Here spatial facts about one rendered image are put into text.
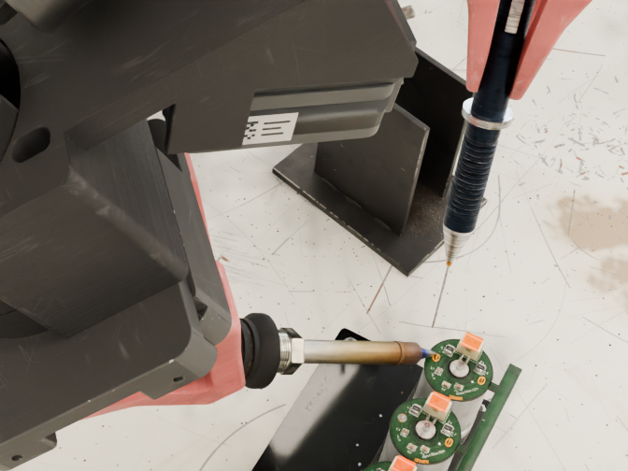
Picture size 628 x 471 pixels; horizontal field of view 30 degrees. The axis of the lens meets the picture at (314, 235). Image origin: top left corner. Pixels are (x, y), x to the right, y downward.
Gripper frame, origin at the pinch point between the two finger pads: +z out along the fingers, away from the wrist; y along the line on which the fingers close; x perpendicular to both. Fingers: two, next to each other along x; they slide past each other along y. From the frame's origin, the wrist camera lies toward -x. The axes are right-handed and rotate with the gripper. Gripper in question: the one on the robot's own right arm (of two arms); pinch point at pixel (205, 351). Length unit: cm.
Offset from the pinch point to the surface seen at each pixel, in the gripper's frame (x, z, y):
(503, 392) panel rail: -7.3, 8.4, -2.0
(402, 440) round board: -3.6, 6.4, -2.9
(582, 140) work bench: -14.5, 19.5, 12.6
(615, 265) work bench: -13.1, 18.6, 5.4
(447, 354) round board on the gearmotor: -6.0, 7.7, -0.1
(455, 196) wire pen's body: -9.1, 1.8, 2.1
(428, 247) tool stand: -6.1, 14.4, 8.1
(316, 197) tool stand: -2.5, 12.5, 11.9
